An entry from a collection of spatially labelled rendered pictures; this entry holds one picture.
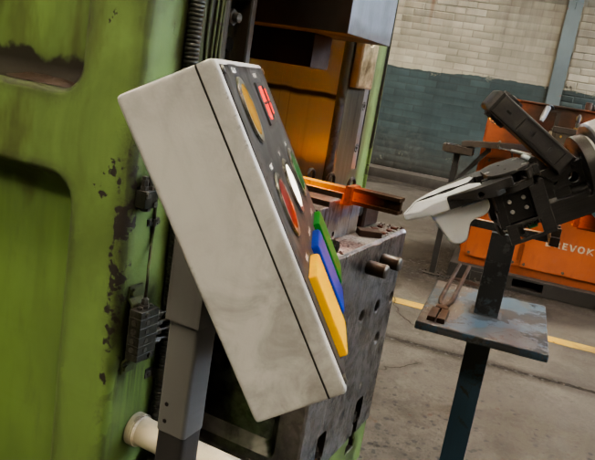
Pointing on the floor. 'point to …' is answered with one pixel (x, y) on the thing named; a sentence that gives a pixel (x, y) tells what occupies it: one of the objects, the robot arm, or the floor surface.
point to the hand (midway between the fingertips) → (412, 207)
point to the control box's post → (183, 392)
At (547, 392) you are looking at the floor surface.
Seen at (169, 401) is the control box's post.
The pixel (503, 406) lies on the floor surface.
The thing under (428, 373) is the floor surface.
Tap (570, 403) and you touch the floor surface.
